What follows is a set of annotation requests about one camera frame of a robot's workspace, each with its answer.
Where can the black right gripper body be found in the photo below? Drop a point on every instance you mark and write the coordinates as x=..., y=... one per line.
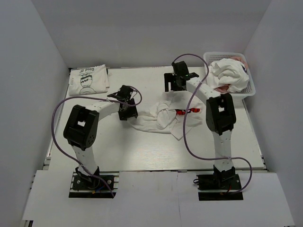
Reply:
x=169, y=77

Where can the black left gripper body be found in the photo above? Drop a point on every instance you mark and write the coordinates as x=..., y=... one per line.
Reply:
x=130, y=111

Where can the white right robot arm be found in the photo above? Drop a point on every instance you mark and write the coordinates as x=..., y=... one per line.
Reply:
x=220, y=117

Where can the folded white cartoon t-shirt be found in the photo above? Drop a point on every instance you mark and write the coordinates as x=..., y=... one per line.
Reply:
x=91, y=80

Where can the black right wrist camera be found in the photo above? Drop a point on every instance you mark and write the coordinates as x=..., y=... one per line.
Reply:
x=183, y=69

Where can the white t-shirt with red-black print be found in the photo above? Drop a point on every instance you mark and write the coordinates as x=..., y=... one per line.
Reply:
x=167, y=115

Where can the white perforated plastic basket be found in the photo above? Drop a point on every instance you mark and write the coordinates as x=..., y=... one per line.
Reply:
x=228, y=73

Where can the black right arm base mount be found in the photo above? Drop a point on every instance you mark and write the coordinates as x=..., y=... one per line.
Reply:
x=219, y=186

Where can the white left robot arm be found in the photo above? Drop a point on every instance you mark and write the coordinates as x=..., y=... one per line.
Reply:
x=82, y=126

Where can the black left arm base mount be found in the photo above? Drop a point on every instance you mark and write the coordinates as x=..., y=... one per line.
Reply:
x=91, y=188

